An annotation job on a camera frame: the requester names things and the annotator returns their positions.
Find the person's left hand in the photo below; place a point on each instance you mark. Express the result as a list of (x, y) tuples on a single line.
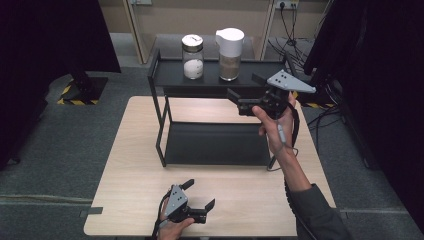
[(170, 230)]

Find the black stand base striped tape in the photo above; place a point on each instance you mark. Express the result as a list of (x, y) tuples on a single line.
[(85, 90), (318, 100)]

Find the person's right hand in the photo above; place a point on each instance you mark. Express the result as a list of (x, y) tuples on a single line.
[(275, 133)]

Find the black metal two-tier rack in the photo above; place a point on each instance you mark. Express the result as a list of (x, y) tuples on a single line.
[(213, 143)]

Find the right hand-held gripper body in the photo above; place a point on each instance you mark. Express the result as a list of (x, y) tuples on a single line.
[(286, 82)]

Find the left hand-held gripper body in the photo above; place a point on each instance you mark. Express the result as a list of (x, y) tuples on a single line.
[(176, 201)]

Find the black curtain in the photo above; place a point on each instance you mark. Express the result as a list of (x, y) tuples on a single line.
[(383, 83), (40, 50)]

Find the glass jar with metal lid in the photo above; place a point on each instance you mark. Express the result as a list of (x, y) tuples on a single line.
[(193, 63)]

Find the white wall power socket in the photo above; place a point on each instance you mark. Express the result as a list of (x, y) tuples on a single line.
[(286, 4)]

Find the beige wooden partition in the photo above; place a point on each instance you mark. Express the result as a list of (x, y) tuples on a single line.
[(166, 20)]

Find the glass jar with white lid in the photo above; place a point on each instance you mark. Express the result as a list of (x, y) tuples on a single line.
[(230, 43)]

